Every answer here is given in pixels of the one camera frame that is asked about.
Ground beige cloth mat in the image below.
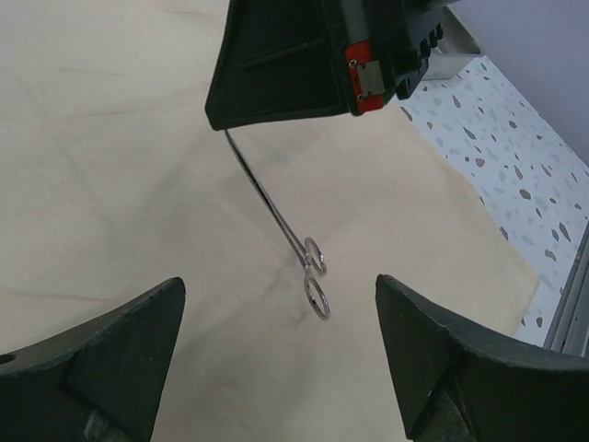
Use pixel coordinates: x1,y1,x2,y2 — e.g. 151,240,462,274
1,1,539,441

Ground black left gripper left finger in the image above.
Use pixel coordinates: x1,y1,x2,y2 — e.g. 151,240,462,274
1,277,185,441

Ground aluminium rail frame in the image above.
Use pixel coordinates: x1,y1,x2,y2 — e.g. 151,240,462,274
544,232,588,358

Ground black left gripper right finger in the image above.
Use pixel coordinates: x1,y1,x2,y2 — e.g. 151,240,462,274
375,274,588,441

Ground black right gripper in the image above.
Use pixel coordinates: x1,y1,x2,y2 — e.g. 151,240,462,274
205,0,444,131

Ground stainless steel tray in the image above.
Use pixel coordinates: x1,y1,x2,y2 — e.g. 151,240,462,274
422,6,484,81

